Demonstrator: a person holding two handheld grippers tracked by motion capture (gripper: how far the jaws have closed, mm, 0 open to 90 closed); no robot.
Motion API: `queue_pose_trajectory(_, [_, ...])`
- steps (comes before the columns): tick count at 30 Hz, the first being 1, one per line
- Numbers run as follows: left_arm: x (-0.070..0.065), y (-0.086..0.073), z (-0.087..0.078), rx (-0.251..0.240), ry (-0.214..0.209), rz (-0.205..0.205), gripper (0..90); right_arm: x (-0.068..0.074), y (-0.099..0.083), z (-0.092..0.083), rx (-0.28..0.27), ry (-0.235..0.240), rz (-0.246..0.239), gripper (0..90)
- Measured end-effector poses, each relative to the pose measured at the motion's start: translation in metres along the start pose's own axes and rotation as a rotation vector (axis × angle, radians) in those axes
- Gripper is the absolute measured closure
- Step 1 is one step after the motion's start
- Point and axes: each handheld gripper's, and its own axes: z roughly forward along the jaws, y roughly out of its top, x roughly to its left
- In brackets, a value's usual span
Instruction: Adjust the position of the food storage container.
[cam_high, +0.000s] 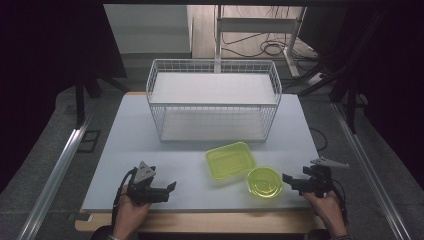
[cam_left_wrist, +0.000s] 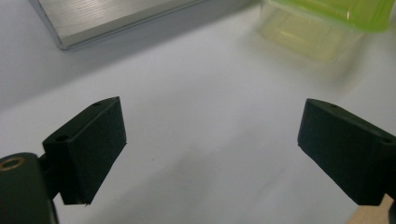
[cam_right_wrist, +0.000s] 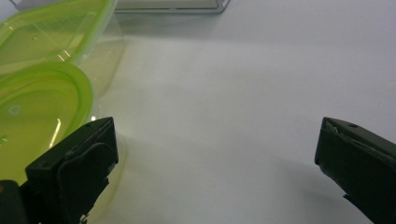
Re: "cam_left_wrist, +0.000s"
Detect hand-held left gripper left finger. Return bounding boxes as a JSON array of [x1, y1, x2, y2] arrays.
[[42, 96, 128, 206]]

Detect green rectangular plastic container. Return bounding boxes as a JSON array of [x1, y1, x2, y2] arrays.
[[258, 0, 396, 63]]

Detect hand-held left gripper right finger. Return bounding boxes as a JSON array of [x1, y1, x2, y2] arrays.
[[297, 98, 396, 206]]

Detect wooden table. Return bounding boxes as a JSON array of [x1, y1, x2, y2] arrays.
[[345, 194, 395, 224]]

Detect white wire rack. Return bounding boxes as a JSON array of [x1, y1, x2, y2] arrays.
[[29, 0, 213, 50]]

